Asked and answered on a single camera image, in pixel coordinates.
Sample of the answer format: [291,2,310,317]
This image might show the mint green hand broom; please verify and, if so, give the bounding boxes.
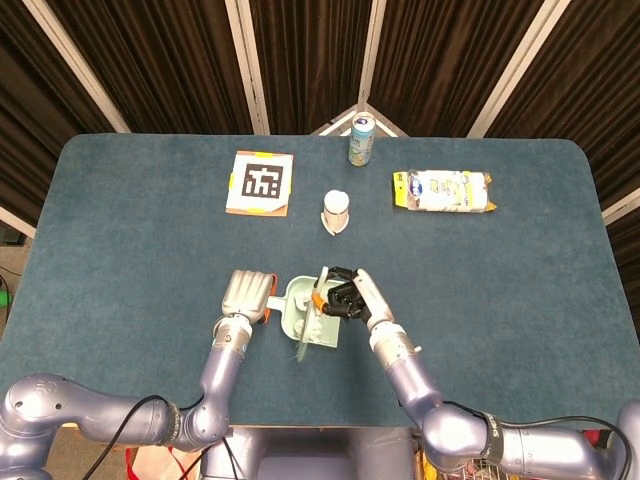
[293,266,331,362]

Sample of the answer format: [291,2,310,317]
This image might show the white partition frame post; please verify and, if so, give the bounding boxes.
[224,0,271,135]
[357,0,389,104]
[22,0,131,134]
[467,0,571,139]

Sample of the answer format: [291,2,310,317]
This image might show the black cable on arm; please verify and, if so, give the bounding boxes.
[439,399,629,451]
[87,394,206,480]

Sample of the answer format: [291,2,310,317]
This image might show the blue felt table mat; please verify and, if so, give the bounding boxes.
[7,132,626,431]

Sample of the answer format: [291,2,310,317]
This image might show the mint green dustpan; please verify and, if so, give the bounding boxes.
[267,275,344,350]

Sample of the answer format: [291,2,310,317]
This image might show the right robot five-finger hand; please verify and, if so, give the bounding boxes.
[312,266,396,332]

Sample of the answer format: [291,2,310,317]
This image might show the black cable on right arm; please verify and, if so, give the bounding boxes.
[439,399,629,451]

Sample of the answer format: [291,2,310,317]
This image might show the fiducial marker card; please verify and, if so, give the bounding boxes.
[224,150,295,218]

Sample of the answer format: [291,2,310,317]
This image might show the white paper scraps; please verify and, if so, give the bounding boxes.
[292,294,326,345]

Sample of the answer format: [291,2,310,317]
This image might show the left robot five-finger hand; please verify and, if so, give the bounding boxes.
[219,269,280,326]

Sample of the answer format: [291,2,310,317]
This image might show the black box device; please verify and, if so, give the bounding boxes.
[0,222,26,246]

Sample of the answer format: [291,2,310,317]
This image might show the white and yellow snack bag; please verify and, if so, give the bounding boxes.
[392,169,498,214]

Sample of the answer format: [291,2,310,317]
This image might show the red and white bag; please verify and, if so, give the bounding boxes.
[124,444,211,480]

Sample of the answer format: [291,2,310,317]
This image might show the grey robot torso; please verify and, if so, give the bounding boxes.
[202,427,426,480]

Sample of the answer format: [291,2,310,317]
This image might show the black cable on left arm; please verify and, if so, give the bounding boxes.
[87,394,206,480]

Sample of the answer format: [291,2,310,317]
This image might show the light blue drink can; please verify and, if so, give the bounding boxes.
[348,113,377,167]

